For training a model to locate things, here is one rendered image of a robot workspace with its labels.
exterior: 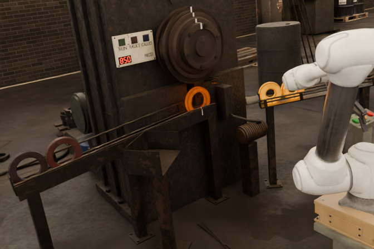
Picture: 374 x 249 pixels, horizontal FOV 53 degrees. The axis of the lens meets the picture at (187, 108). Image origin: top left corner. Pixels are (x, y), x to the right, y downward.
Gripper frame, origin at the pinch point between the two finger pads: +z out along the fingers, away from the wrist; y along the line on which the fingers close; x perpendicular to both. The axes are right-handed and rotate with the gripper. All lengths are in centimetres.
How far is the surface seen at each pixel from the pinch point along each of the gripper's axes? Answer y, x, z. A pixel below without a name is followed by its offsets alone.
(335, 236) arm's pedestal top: 4.9, 27.5, 40.7
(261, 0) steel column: 341, -302, -209
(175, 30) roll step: 60, 41, -83
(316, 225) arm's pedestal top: 13.1, 28.5, 36.0
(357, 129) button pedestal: 25.4, -34.5, 3.5
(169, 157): 62, 68, -14
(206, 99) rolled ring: 84, 21, -42
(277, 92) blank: 71, -27, -33
